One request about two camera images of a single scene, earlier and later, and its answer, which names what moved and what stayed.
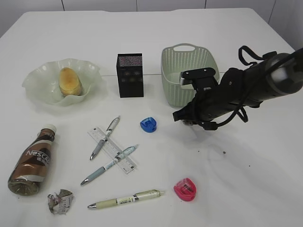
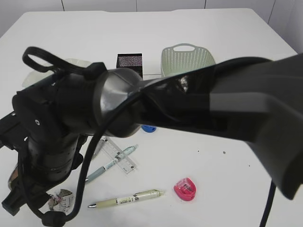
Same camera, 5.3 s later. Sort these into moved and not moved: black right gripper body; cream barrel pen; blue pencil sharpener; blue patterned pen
Moved: black right gripper body
Not moved: blue patterned pen; blue pencil sharpener; cream barrel pen
